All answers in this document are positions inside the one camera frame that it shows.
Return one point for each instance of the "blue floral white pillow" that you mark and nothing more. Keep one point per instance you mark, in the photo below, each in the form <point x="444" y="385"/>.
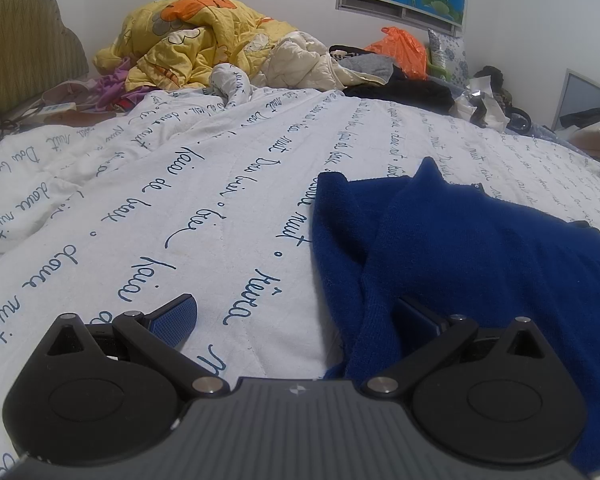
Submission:
<point x="452" y="55"/>

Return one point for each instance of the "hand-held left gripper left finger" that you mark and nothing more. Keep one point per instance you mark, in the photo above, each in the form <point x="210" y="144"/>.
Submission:
<point x="175" y="321"/>

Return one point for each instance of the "white power strip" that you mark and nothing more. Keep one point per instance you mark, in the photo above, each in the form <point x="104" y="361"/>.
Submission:
<point x="55" y="108"/>

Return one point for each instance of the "crumpled silver white wrappers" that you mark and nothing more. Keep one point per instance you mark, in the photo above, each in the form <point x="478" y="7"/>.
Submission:
<point x="482" y="105"/>

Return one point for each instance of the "grey garment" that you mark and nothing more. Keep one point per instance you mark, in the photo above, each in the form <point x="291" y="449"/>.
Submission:
<point x="367" y="66"/>

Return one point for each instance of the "green plastic stool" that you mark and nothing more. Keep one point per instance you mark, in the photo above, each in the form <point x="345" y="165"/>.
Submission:
<point x="436" y="62"/>

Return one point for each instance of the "grey framed mirror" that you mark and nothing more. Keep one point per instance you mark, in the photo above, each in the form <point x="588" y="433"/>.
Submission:
<point x="580" y="95"/>

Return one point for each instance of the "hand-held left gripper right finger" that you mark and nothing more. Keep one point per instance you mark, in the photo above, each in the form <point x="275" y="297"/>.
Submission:
<point x="416" y="319"/>

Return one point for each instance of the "olive padded headboard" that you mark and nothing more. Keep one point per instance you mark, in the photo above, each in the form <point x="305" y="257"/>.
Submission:
<point x="20" y="45"/>

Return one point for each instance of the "purple cloth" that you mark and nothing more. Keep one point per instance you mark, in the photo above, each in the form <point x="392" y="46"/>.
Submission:
<point x="115" y="85"/>

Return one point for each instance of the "dark brown plush toy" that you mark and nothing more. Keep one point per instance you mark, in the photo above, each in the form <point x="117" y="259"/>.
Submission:
<point x="495" y="80"/>

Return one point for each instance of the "black clothes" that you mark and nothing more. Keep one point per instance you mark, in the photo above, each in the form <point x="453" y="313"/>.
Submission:
<point x="405" y="95"/>

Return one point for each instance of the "white script-printed quilt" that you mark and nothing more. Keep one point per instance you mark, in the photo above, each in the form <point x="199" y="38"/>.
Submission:
<point x="180" y="185"/>

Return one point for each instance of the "orange plastic bag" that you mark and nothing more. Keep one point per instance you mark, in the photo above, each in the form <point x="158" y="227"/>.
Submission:
<point x="402" y="52"/>

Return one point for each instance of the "pile of mixed clothes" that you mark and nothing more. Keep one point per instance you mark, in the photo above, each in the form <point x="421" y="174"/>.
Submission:
<point x="597" y="132"/>

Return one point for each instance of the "blue beaded sweater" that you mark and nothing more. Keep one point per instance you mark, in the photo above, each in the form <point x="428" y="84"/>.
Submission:
<point x="480" y="260"/>

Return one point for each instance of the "cream crumpled garment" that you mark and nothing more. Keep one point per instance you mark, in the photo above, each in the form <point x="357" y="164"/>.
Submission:
<point x="305" y="60"/>

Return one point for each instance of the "grey window frame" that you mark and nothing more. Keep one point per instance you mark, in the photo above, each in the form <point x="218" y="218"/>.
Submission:
<point x="405" y="10"/>

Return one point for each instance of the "yellow cartoon quilt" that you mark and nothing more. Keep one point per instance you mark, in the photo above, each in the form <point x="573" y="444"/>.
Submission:
<point x="195" y="40"/>

